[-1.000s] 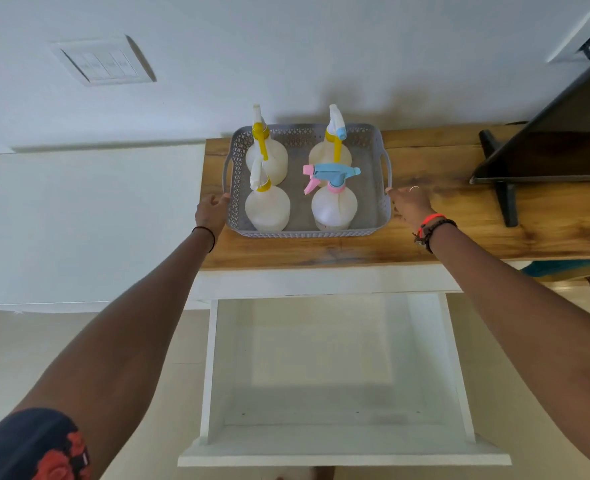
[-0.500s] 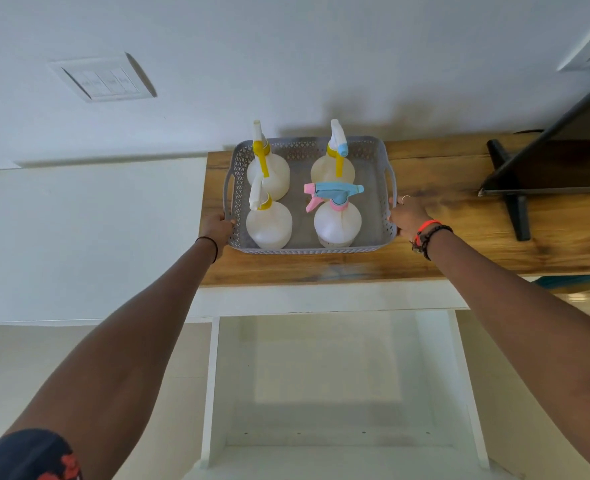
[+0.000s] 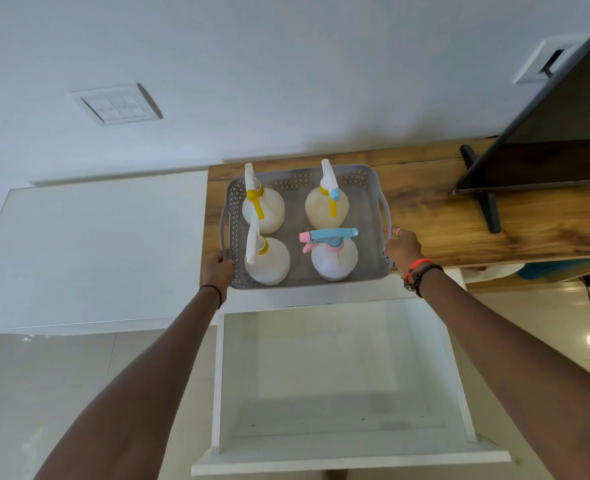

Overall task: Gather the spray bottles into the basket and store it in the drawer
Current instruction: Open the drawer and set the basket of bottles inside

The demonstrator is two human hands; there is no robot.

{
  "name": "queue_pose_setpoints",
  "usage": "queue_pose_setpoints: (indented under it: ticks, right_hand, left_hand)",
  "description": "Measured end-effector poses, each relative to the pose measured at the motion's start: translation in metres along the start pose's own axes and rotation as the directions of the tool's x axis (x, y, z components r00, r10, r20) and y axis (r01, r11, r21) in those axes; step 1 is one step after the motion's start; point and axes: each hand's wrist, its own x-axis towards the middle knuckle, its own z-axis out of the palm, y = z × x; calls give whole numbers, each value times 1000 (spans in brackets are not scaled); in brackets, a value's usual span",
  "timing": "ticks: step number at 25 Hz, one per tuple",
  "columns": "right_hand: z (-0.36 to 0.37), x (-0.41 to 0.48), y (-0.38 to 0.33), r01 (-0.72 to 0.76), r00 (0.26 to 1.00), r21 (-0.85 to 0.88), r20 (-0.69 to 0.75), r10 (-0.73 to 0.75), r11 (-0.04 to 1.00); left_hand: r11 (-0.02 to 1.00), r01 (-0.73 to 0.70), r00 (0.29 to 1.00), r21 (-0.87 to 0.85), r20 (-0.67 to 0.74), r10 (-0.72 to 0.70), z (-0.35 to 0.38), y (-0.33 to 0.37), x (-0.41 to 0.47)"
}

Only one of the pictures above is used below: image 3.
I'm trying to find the person's left forearm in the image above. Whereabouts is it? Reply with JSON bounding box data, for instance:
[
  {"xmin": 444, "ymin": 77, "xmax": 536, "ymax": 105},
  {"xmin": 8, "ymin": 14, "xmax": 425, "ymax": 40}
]
[{"xmin": 34, "ymin": 286, "xmax": 223, "ymax": 480}]

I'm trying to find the black thin wristband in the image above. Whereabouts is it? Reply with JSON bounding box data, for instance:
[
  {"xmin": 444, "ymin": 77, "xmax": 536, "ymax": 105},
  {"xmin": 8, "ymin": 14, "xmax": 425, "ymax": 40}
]
[{"xmin": 199, "ymin": 284, "xmax": 224, "ymax": 310}]

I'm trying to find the wooden tv console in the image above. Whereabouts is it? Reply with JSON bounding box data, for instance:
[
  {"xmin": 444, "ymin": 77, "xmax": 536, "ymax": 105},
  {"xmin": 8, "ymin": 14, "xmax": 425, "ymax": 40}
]
[{"xmin": 201, "ymin": 137, "xmax": 590, "ymax": 295}]

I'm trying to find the white spray bottle yellow trigger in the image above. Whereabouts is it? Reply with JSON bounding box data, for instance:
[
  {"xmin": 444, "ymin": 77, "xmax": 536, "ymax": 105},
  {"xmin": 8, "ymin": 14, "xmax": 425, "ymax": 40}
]
[{"xmin": 241, "ymin": 163, "xmax": 286, "ymax": 235}]

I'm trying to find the black flat screen television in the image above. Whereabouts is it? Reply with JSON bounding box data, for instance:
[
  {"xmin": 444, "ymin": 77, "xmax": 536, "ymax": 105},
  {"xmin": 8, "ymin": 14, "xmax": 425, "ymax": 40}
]
[{"xmin": 452, "ymin": 11, "xmax": 590, "ymax": 196}]

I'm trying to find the person's right forearm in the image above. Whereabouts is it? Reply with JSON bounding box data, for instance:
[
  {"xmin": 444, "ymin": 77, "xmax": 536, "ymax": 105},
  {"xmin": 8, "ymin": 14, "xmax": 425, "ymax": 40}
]
[{"xmin": 417, "ymin": 269, "xmax": 590, "ymax": 480}]

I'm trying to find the blue cloth item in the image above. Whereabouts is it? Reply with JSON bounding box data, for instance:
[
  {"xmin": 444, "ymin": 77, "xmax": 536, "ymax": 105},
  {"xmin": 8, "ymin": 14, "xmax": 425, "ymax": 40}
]
[{"xmin": 516, "ymin": 259, "xmax": 590, "ymax": 281}]

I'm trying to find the grey perforated plastic basket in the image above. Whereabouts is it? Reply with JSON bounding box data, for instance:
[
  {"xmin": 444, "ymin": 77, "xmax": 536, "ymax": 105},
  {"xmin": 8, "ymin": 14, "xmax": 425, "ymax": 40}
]
[{"xmin": 219, "ymin": 165, "xmax": 394, "ymax": 290}]

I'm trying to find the red wristband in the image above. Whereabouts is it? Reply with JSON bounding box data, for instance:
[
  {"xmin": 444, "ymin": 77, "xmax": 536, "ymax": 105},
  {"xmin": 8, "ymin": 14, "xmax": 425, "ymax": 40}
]
[{"xmin": 406, "ymin": 258, "xmax": 434, "ymax": 285}]

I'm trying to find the white wall socket plate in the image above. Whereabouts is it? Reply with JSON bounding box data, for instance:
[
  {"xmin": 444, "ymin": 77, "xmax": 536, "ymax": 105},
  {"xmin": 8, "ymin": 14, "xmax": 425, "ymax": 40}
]
[{"xmin": 512, "ymin": 35, "xmax": 589, "ymax": 85}]

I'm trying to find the white wall switch plate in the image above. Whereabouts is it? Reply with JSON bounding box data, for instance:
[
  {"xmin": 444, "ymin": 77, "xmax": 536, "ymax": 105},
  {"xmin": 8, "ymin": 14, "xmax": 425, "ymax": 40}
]
[{"xmin": 71, "ymin": 84, "xmax": 162, "ymax": 127}]

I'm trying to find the white open drawer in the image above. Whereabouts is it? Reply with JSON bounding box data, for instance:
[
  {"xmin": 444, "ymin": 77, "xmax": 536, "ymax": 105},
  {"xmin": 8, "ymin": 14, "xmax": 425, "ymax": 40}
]
[{"xmin": 191, "ymin": 295, "xmax": 512, "ymax": 477}]

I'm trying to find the black television stand foot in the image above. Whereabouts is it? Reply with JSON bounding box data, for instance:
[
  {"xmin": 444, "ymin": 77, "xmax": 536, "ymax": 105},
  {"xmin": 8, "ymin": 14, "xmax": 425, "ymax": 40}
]
[{"xmin": 459, "ymin": 144, "xmax": 503, "ymax": 234}]

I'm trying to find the black beaded bracelet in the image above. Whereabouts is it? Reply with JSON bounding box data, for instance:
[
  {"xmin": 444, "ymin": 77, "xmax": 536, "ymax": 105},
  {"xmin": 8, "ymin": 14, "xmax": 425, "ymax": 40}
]
[{"xmin": 412, "ymin": 264, "xmax": 445, "ymax": 299}]

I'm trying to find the person's right hand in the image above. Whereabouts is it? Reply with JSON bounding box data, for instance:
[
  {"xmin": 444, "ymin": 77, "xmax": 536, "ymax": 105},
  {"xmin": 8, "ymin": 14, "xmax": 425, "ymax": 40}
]
[{"xmin": 384, "ymin": 226, "xmax": 425, "ymax": 279}]

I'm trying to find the spray bottle blue pink head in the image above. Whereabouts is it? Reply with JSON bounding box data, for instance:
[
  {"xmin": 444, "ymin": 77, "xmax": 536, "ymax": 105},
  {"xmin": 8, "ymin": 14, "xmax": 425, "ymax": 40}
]
[{"xmin": 299, "ymin": 228, "xmax": 360, "ymax": 282}]

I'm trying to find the white spray bottle yellow collar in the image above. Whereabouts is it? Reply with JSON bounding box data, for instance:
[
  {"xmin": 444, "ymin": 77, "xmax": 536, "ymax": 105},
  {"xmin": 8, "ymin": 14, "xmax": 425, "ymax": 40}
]
[{"xmin": 244, "ymin": 221, "xmax": 291, "ymax": 286}]

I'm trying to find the spray bottle blue nozzle yellow trigger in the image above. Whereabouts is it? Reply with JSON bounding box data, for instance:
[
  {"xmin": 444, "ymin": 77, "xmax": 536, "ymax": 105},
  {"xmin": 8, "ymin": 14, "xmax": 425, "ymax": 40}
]
[{"xmin": 304, "ymin": 159, "xmax": 350, "ymax": 230}]

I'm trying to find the person's left hand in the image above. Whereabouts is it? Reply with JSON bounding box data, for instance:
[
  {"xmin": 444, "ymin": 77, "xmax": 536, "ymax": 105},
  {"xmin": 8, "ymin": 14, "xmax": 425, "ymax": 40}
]
[{"xmin": 200, "ymin": 251, "xmax": 235, "ymax": 309}]

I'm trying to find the white low cabinet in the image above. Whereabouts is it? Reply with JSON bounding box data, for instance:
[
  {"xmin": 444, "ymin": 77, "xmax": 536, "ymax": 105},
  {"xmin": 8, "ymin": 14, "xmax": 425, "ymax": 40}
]
[{"xmin": 0, "ymin": 170, "xmax": 211, "ymax": 337}]

